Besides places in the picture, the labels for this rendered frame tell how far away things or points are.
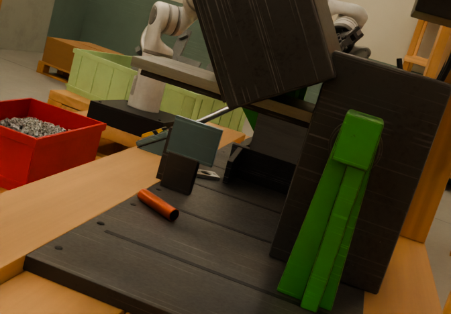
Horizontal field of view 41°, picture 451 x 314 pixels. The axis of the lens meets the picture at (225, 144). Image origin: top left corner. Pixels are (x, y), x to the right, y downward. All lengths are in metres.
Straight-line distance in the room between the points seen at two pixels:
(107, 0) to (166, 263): 9.19
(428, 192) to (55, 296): 0.93
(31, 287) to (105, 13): 9.27
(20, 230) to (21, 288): 0.12
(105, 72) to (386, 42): 6.31
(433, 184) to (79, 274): 0.90
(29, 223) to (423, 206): 0.89
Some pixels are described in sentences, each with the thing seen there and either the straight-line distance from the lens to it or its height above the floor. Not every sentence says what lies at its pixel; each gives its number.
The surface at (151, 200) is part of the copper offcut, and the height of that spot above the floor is 0.92.
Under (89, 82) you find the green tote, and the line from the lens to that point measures 2.45.
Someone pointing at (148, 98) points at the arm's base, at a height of 0.94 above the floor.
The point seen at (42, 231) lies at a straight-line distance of 0.87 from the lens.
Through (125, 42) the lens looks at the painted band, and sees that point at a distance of 9.72.
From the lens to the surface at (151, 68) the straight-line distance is 1.10.
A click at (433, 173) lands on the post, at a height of 1.04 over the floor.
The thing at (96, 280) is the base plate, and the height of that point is 0.90.
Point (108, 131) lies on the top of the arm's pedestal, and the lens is 1.80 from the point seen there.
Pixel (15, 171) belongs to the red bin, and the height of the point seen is 0.84.
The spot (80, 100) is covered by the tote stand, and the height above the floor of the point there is 0.79.
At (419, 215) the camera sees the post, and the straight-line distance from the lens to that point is 1.46.
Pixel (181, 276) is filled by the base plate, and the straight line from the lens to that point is 0.83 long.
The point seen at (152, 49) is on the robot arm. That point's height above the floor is 1.09.
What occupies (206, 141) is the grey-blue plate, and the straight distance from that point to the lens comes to 1.15.
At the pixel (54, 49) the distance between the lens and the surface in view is 7.51.
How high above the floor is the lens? 1.24
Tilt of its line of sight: 11 degrees down
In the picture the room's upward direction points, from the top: 16 degrees clockwise
